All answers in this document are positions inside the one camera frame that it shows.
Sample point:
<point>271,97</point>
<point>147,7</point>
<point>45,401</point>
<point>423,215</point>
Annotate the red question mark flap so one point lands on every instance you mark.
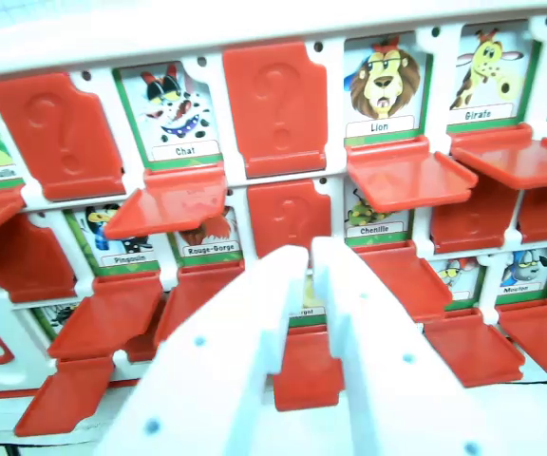
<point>169,204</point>
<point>515,159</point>
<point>288,214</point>
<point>60,133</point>
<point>273,104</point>
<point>406,176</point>

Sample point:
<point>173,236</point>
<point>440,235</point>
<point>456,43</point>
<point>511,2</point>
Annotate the chat picture card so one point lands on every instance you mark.
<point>174,109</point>

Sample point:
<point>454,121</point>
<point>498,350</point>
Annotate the lion picture card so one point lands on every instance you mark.
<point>382,81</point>

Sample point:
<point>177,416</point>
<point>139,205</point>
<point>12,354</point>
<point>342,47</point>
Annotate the girafe picture card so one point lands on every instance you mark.
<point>487,71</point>

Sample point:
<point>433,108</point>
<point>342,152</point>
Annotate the red and white game board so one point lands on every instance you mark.
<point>235,28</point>

